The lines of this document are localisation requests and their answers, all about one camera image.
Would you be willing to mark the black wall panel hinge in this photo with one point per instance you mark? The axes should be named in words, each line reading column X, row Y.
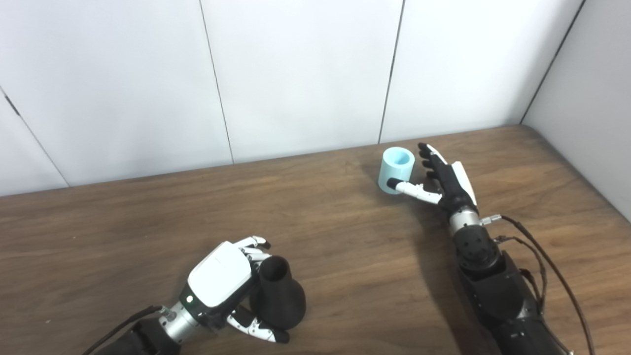
column 12, row 106

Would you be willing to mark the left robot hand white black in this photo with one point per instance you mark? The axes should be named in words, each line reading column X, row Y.
column 219, row 276

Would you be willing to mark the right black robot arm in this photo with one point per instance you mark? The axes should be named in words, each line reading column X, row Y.
column 493, row 286

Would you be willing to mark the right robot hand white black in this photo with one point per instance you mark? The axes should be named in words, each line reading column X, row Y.
column 456, row 190

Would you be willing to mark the black funnel-shaped nozzle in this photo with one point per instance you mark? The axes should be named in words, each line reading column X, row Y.
column 278, row 301

